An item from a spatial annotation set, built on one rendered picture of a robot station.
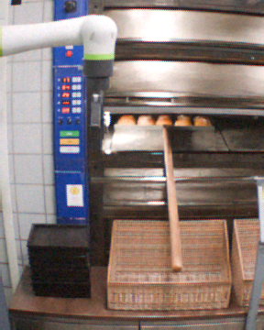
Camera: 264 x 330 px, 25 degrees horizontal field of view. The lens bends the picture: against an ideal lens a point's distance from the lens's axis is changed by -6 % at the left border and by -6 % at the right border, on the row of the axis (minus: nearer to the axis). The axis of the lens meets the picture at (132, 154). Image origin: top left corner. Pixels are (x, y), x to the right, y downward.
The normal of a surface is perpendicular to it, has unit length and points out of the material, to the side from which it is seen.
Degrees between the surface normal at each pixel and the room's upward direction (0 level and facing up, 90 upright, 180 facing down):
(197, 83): 70
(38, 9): 90
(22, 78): 90
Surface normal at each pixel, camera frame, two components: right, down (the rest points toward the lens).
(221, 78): -0.03, -0.09
